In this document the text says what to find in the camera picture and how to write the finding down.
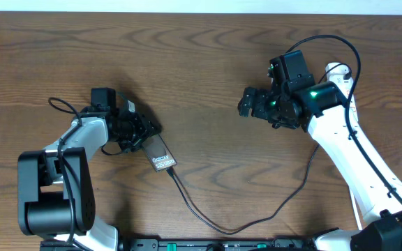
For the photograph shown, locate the white power strip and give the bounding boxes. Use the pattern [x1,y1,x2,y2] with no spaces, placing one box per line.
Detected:
[325,62,354,98]

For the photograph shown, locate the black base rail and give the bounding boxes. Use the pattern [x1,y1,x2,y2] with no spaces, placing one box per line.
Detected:
[118,238,317,251]

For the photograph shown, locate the white power strip cord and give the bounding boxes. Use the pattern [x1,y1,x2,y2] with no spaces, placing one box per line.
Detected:
[348,188,364,231]

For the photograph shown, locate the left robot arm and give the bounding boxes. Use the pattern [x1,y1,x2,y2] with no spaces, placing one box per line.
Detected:
[17,88,161,250]

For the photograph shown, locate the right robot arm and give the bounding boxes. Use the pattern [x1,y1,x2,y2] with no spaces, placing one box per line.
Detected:
[238,50,402,250]

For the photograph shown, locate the black USB charging cable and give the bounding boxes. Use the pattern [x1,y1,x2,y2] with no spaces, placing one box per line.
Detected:
[165,63,352,236]

